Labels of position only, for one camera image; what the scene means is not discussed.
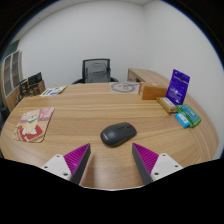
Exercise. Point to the grey backpack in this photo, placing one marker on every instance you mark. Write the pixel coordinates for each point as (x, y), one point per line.
(97, 73)

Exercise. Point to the purple card package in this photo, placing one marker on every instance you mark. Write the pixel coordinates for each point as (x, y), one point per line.
(178, 87)

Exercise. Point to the green wipes pack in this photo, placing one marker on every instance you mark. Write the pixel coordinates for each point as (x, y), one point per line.
(191, 114)

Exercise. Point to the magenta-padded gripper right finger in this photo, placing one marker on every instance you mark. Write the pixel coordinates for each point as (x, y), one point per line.
(156, 165)

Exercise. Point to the wooden shelf unit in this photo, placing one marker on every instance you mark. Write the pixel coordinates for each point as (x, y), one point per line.
(10, 76)

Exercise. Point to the green white leaflet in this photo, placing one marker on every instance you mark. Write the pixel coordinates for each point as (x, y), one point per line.
(53, 91)

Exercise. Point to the black computer mouse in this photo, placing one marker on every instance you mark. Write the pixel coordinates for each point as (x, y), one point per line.
(118, 134)

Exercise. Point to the wooden side cabinet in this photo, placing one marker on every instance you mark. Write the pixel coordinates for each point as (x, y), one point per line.
(148, 76)

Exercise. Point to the small tan box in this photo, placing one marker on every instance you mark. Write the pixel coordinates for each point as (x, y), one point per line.
(167, 104)

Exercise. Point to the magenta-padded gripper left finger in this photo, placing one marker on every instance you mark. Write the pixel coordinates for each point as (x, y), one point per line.
(66, 165)

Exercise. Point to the blue wipes pack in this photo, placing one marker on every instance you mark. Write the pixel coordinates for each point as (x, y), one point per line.
(182, 120)

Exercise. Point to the brown cardboard box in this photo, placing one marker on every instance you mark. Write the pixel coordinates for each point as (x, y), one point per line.
(152, 92)

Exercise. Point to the black office chair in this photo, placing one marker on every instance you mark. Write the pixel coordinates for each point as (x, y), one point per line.
(84, 66)

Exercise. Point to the black brown carton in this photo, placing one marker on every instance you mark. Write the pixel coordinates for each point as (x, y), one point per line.
(32, 85)

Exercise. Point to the grey circle print sheet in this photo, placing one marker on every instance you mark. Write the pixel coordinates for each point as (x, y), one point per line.
(124, 87)

